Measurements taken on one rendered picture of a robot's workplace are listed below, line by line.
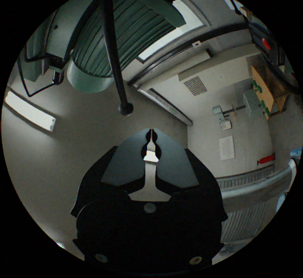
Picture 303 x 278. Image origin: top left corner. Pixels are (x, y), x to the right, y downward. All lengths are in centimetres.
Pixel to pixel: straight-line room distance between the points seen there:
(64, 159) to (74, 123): 50
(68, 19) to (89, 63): 13
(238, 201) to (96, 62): 54
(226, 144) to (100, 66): 304
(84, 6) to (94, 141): 150
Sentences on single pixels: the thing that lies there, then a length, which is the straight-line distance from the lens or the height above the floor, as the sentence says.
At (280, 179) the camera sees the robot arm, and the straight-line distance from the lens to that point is 48.
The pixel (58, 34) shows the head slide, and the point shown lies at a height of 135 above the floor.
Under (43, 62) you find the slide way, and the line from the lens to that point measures 35.
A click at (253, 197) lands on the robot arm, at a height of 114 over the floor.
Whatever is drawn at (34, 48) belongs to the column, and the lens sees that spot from 30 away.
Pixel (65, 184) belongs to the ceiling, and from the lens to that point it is 154.
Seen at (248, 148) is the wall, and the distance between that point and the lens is 307.
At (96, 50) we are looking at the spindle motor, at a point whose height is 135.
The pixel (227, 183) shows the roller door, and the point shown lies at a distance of 301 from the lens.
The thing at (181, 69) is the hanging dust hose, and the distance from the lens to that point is 176.
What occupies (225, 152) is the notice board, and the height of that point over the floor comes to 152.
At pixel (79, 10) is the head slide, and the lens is 23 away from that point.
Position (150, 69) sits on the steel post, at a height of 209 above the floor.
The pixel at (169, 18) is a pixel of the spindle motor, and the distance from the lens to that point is 19.
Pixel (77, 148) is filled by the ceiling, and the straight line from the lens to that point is 150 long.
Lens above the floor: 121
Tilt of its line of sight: 41 degrees up
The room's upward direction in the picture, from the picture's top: 109 degrees counter-clockwise
